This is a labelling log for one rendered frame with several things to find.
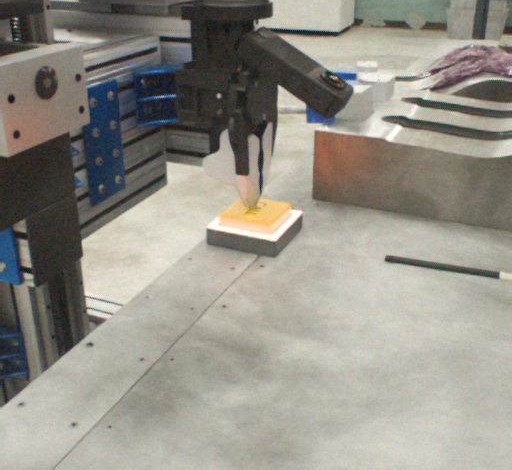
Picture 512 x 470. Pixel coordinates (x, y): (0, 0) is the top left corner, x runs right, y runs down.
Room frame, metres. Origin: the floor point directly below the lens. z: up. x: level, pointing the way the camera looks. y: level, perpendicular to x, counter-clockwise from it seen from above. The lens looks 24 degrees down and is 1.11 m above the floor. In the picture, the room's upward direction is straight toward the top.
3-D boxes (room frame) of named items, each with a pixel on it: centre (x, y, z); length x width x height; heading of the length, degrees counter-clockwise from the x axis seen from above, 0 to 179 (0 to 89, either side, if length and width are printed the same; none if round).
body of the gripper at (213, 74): (0.66, 0.03, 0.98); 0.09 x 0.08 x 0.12; 66
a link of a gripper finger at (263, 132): (0.67, 0.02, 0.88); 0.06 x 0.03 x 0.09; 66
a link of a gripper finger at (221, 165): (0.65, 0.03, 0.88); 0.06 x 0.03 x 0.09; 66
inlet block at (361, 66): (1.21, -0.15, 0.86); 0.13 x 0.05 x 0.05; 83
